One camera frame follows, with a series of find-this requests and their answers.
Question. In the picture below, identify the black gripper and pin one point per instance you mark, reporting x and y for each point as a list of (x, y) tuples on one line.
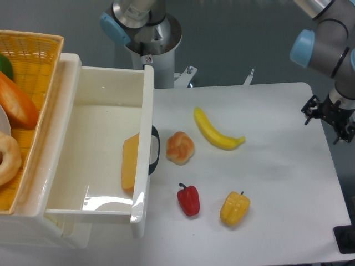
[(332, 114)]

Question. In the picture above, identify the white top drawer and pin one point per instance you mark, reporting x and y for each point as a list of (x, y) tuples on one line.
[(110, 106)]

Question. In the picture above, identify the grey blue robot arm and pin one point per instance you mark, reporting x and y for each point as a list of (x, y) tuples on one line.
[(323, 50)]

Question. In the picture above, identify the yellow banana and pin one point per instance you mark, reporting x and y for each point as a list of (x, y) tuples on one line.
[(214, 136)]

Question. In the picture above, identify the white plate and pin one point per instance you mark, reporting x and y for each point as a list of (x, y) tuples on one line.
[(4, 122)]

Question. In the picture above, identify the knotted bread roll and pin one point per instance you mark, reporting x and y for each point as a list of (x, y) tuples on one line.
[(179, 148)]

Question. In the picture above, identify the yellow woven basket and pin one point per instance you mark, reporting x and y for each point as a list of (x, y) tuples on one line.
[(34, 58)]

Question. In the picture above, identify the green pepper in basket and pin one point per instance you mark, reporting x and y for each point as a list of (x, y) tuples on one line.
[(6, 67)]

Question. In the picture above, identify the tan bagel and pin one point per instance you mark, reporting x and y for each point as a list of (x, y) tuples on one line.
[(11, 158)]

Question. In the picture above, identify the orange baguette bread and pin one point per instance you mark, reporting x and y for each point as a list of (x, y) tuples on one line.
[(18, 106)]

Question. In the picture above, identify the orange cheese wedge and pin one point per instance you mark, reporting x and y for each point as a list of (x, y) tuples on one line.
[(129, 162)]

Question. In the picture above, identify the black device at edge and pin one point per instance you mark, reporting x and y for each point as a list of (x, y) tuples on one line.
[(345, 238)]

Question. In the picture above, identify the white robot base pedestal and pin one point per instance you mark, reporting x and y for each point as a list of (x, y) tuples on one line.
[(155, 45)]

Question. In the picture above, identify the white drawer cabinet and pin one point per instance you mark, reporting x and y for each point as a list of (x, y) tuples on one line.
[(29, 224)]

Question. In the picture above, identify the yellow bell pepper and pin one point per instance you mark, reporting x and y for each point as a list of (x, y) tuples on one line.
[(235, 207)]

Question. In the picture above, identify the red bell pepper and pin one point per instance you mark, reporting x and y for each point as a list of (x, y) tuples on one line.
[(189, 200)]

